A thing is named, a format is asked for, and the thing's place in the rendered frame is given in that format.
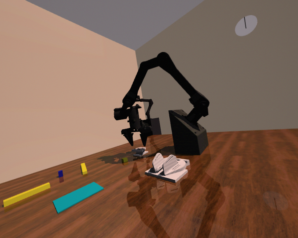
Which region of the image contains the teal rectangular plate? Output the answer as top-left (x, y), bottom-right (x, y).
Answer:
top-left (53, 182), bottom-right (104, 213)

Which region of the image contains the yellow flat bar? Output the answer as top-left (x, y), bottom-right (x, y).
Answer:
top-left (81, 163), bottom-right (88, 174)

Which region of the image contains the pink rectangular plate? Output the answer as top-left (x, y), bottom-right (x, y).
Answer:
top-left (145, 167), bottom-right (188, 183)

